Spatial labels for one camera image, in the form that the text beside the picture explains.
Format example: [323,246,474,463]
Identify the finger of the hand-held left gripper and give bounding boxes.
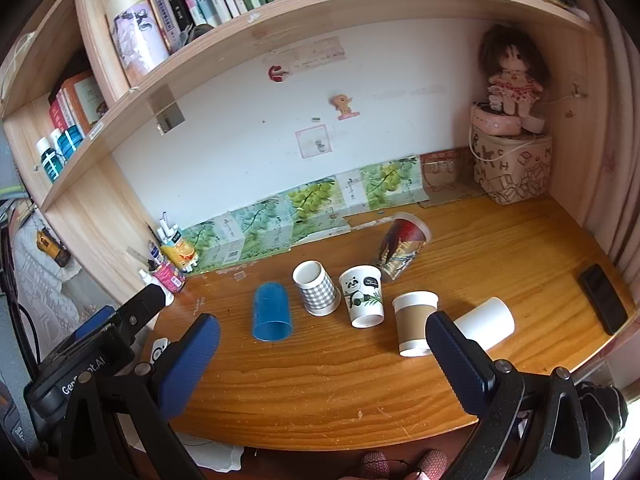
[50,305,119,357]
[116,283,169,346]

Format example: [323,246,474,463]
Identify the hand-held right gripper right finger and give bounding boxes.
[424,311,594,480]

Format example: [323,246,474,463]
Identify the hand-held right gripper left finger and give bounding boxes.
[59,313,221,480]

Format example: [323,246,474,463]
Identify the plain white paper cup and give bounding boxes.
[452,297,515,353]

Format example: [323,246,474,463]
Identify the white cup with brown sleeve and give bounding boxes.
[392,290,440,358]

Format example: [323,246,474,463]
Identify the blue plastic cup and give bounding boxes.
[252,282,295,342]

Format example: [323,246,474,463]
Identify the panda print paper cup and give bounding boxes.
[339,265,385,329]

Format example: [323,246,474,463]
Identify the red and silver foil cup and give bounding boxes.
[376,212,433,281]

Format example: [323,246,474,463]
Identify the grey checkered cup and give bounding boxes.
[292,260,342,317]

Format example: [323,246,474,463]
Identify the white glue bottle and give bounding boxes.
[139,269,174,306]

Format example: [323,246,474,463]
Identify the pink pen holder can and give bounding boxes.
[150,260,187,293]

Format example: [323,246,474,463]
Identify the white lace cloth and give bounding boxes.
[10,212,87,356]

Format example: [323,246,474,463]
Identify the yellow and black tool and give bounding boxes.
[37,230,71,267]

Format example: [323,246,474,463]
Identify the green grape print carton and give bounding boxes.
[286,178,351,245]
[235,196,293,261]
[180,214,245,275]

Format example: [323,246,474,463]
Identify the pink fuzzy slipper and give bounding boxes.
[361,451,391,480]
[417,449,449,480]

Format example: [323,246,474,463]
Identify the black bag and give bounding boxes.
[575,382,630,462]

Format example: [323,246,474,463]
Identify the black smartphone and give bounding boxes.
[579,263,629,336]

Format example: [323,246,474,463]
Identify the brown cardboard piece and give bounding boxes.
[419,149,483,208]

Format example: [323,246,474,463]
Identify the beige printed storage box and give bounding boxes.
[472,130,553,205]

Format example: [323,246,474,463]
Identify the red spine book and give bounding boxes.
[48,89,76,134]

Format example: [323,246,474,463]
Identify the orange cover book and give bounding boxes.
[66,71,108,132]

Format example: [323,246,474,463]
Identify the pink round box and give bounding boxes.
[470,102,523,137]

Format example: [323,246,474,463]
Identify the printed cardboard tube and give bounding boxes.
[105,0,171,88]

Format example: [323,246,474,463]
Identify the pink curtain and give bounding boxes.
[592,5,640,286]

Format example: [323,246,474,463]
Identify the brown-haired cloth doll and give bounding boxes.
[477,25,551,118]

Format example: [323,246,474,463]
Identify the wooden bookshelf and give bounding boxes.
[0,0,603,281]

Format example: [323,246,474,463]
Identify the pink square wall sticker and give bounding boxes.
[294,124,333,160]

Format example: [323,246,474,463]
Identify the orange cartoon wall hook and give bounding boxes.
[330,92,361,122]

